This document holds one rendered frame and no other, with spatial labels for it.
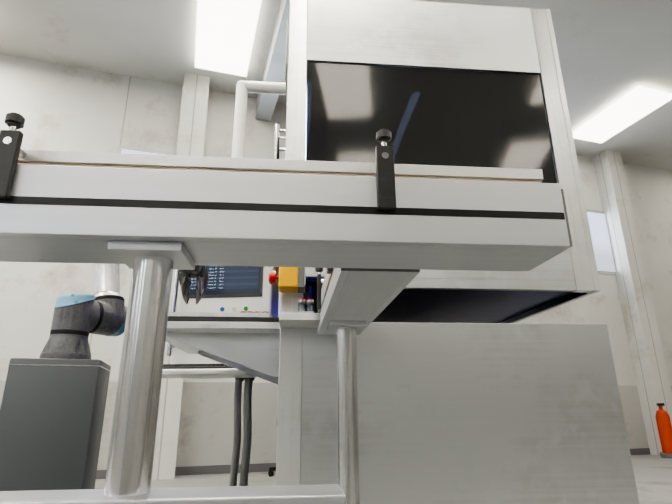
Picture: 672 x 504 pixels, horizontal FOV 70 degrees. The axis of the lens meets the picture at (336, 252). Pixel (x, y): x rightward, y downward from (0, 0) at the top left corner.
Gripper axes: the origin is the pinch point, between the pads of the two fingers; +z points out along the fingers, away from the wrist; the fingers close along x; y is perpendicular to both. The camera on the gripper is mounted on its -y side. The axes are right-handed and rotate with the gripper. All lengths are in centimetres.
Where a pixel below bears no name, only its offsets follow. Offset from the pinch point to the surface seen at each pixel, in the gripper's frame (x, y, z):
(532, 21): 124, 24, -102
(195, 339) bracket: 4.3, 13.1, 14.8
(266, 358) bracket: 25.6, 13.1, 20.9
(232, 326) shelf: 16.1, 21.6, 12.4
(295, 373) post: 34.2, 23.1, 26.1
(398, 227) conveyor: 46, 105, 14
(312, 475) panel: 39, 23, 52
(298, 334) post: 35.1, 23.2, 15.2
